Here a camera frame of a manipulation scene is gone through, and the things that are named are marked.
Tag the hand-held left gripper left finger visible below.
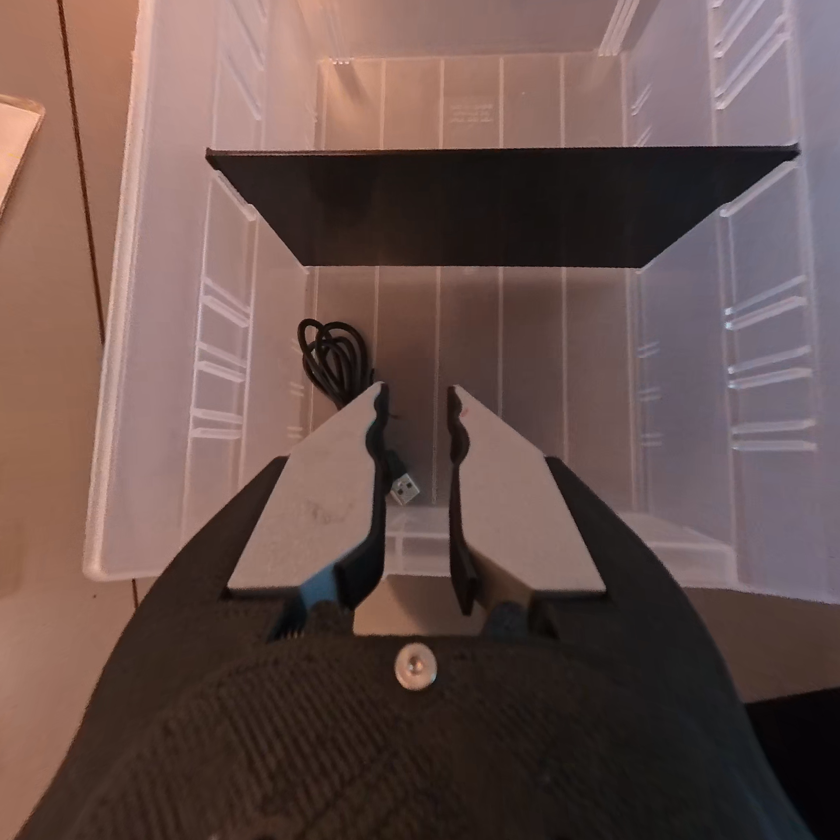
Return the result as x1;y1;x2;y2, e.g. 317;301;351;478
226;382;389;608

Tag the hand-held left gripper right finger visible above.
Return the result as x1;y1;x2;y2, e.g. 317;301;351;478
446;386;606;616

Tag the black cable with usb plug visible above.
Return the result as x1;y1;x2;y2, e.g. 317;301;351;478
297;318;421;508

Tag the clear plastic box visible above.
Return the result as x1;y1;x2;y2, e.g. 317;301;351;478
82;0;840;605

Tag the black divider panel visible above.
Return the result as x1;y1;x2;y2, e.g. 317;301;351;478
205;144;803;269

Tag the white paper sheet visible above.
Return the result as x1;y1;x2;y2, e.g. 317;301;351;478
0;95;46;221

